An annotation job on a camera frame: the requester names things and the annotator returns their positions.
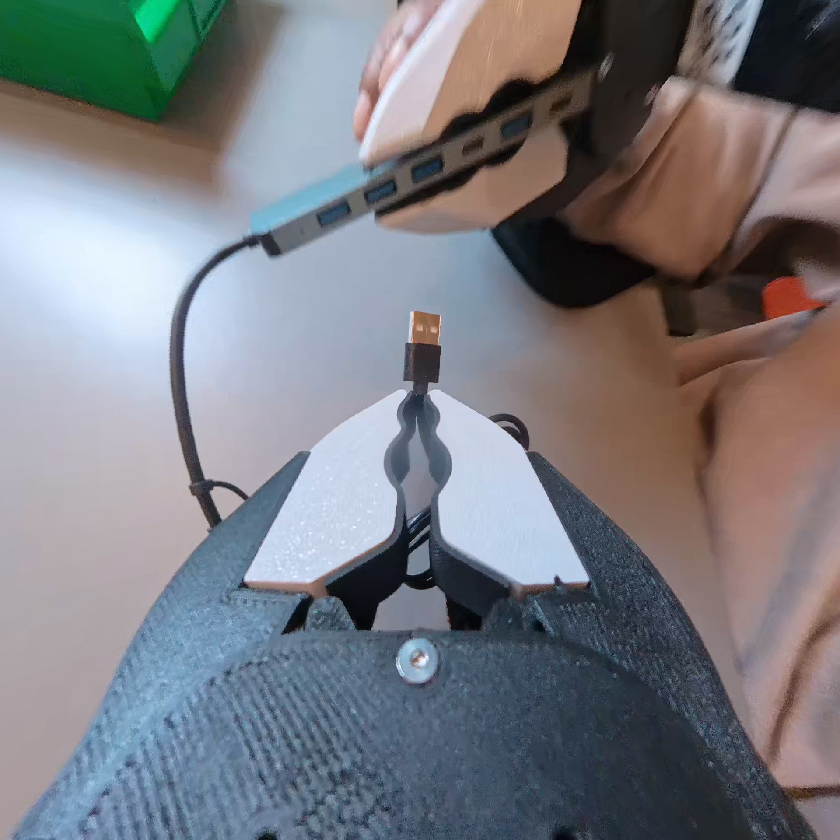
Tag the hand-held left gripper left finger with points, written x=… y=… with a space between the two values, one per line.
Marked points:
x=328 y=518

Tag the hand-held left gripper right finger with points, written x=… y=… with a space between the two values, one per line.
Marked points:
x=505 y=518

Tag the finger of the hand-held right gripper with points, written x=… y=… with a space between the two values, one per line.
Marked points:
x=512 y=190
x=485 y=46

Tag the grey usb hub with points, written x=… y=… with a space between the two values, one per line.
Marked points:
x=308 y=220

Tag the person's right forearm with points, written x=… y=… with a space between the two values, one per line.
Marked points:
x=709 y=184

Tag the person's right hand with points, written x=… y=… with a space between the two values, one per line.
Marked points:
x=384 y=52

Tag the orange object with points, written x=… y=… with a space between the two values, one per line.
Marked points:
x=787 y=298

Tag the green plastic bin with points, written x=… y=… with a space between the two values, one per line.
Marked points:
x=79 y=59

